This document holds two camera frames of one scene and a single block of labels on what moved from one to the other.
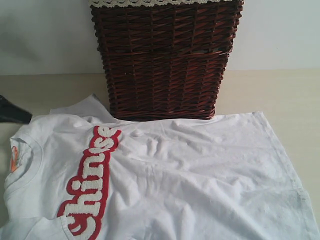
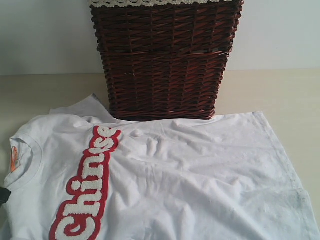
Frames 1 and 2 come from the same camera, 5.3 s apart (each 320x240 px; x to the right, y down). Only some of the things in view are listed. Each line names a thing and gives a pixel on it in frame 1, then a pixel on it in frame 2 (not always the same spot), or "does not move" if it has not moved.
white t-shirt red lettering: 73,172 does not move
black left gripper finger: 10,112 → 4,195
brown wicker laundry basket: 165,62 does not move
